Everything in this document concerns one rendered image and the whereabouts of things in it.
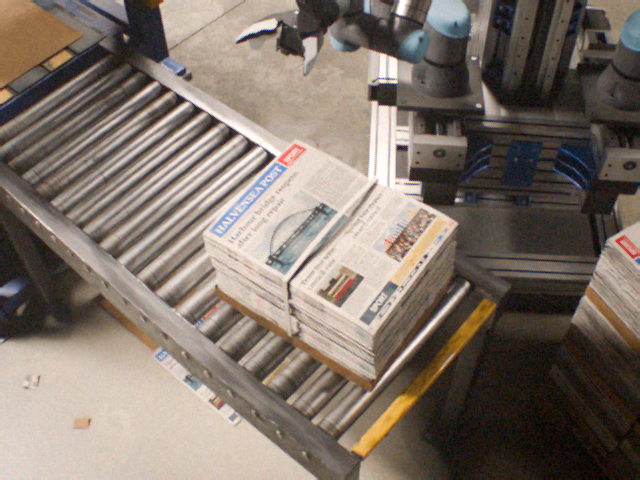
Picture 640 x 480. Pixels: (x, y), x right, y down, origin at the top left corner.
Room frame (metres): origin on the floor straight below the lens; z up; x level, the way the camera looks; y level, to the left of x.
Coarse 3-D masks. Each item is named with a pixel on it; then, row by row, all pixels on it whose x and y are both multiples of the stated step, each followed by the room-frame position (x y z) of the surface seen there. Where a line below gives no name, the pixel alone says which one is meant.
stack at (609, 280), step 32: (608, 256) 0.95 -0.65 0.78; (608, 288) 0.92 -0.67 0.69; (576, 320) 0.94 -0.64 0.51; (608, 352) 0.84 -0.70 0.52; (544, 384) 0.95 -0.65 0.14; (576, 384) 0.88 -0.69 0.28; (608, 384) 0.80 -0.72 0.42; (544, 416) 0.90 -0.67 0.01; (608, 416) 0.76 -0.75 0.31; (576, 448) 0.79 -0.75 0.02; (608, 448) 0.72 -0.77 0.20
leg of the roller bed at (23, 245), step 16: (0, 208) 1.30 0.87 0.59; (16, 224) 1.32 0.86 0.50; (16, 240) 1.30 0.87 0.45; (32, 240) 1.33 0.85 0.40; (32, 256) 1.31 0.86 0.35; (32, 272) 1.30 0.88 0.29; (48, 272) 1.33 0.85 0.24; (48, 288) 1.31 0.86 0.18; (48, 304) 1.30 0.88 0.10; (64, 304) 1.33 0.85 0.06
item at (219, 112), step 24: (120, 48) 1.70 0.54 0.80; (144, 72) 1.59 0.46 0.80; (168, 72) 1.58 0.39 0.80; (192, 96) 1.48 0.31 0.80; (216, 120) 1.39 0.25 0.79; (240, 120) 1.38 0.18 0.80; (264, 144) 1.29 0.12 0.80; (288, 144) 1.29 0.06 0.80; (456, 264) 0.93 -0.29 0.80; (480, 288) 0.86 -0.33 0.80; (504, 288) 0.86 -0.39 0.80
